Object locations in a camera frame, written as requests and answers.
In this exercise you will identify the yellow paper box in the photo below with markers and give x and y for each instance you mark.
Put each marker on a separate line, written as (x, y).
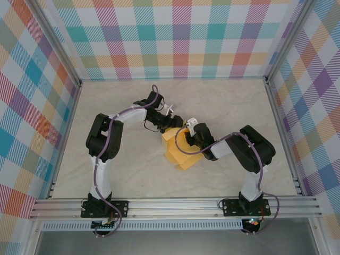
(183, 156)

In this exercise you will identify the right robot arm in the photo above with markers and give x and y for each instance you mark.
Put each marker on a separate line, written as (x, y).
(252, 151)

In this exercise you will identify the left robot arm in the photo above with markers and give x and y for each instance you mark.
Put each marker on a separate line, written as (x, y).
(102, 140)

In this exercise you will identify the small electronics board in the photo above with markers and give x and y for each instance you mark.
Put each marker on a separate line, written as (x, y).
(252, 221)
(105, 224)

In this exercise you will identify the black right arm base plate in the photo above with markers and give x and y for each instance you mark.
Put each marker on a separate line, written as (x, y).
(229, 207)

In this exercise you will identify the wide aluminium mounting rail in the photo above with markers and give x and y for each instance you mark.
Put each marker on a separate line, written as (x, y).
(172, 208)

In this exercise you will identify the aluminium side rail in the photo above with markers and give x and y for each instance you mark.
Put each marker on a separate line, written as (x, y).
(283, 138)
(65, 138)

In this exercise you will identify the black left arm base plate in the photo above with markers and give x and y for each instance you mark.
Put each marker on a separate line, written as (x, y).
(119, 208)

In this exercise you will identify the aluminium frame post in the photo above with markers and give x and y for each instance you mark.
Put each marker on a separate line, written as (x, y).
(289, 37)
(57, 40)

